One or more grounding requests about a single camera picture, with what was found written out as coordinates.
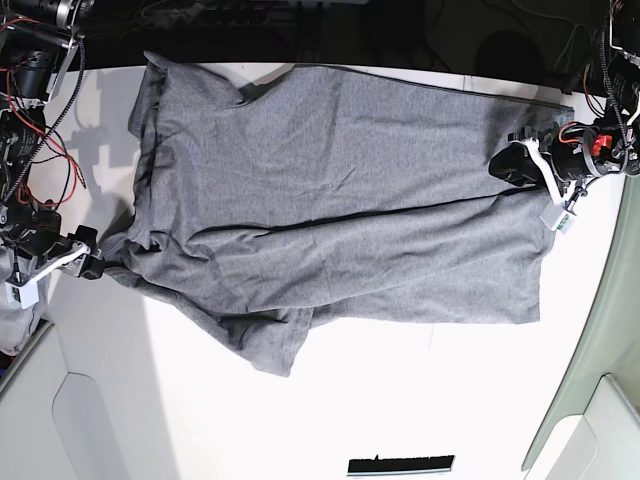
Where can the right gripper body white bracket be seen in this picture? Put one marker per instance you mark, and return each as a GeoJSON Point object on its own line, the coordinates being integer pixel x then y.
{"type": "Point", "coordinates": [65, 255]}

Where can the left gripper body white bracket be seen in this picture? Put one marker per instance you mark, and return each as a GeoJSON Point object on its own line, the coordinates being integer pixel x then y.
{"type": "Point", "coordinates": [564, 177]}

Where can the grey t-shirt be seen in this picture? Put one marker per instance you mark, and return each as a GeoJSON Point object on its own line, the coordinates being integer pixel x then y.
{"type": "Point", "coordinates": [329, 193]}

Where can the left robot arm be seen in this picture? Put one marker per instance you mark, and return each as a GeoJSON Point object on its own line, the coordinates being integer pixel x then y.
{"type": "Point", "coordinates": [610, 84]}

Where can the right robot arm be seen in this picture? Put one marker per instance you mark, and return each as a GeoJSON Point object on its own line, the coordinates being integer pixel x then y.
{"type": "Point", "coordinates": [39, 41]}

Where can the grey clothes pile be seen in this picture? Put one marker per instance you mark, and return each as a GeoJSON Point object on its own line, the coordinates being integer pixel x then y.
{"type": "Point", "coordinates": [18, 324]}

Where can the black slotted table vent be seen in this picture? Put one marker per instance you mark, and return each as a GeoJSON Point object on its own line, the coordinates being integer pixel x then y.
{"type": "Point", "coordinates": [400, 466]}

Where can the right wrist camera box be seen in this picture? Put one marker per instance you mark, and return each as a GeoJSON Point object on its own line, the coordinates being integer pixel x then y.
{"type": "Point", "coordinates": [25, 296]}

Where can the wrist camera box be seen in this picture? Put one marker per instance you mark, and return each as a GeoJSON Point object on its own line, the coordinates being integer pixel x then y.
{"type": "Point", "coordinates": [25, 296]}
{"type": "Point", "coordinates": [557, 218]}

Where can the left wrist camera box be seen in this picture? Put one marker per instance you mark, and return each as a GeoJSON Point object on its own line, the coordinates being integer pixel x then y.
{"type": "Point", "coordinates": [557, 218]}

